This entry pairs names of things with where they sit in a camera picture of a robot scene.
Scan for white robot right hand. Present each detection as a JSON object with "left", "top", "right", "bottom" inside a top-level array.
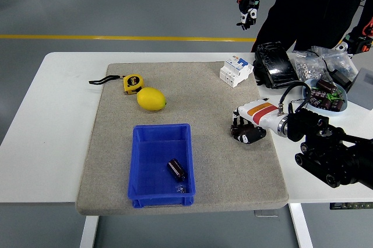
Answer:
[{"left": 231, "top": 99, "right": 283, "bottom": 145}]

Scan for grey box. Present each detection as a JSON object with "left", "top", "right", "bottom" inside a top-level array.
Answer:
[{"left": 346, "top": 67, "right": 373, "bottom": 111}]

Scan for blue plastic box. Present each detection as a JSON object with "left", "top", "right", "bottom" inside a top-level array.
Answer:
[{"left": 127, "top": 123, "right": 196, "bottom": 208}]

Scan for white circuit breaker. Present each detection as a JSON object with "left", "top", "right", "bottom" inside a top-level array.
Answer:
[{"left": 219, "top": 57, "right": 254, "bottom": 88}]

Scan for black glossy case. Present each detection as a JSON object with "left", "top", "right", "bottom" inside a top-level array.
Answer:
[{"left": 252, "top": 41, "right": 301, "bottom": 90}]

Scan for light blue bowl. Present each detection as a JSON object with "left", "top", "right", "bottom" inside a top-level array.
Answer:
[{"left": 302, "top": 78, "right": 349, "bottom": 112}]

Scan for clear bag of metal nuts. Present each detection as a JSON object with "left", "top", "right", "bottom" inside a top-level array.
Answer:
[{"left": 291, "top": 50, "right": 327, "bottom": 82}]

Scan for grey-brown mat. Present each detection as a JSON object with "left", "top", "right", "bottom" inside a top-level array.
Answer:
[{"left": 75, "top": 61, "right": 290, "bottom": 216}]

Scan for green connector pieces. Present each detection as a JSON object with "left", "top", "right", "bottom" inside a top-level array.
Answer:
[{"left": 326, "top": 90, "right": 344, "bottom": 103}]

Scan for black power adapter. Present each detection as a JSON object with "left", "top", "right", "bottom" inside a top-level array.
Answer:
[{"left": 323, "top": 65, "right": 355, "bottom": 91}]

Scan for clear bag of small parts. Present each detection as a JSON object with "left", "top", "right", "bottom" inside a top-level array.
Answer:
[{"left": 311, "top": 46, "right": 359, "bottom": 75}]

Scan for yellow lemon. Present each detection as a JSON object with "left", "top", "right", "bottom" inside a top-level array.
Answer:
[{"left": 136, "top": 86, "right": 167, "bottom": 111}]

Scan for person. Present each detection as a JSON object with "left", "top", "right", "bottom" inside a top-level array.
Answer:
[{"left": 255, "top": 0, "right": 373, "bottom": 53}]

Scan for white table leg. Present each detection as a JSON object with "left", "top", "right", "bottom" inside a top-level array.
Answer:
[
  {"left": 288, "top": 202, "right": 314, "bottom": 248},
  {"left": 79, "top": 215, "right": 100, "bottom": 248}
]

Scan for yellow tape measure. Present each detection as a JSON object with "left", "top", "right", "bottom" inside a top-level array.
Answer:
[{"left": 89, "top": 74, "right": 145, "bottom": 96}]

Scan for metal bracket under table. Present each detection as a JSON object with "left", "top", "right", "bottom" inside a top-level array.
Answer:
[{"left": 254, "top": 209, "right": 279, "bottom": 218}]

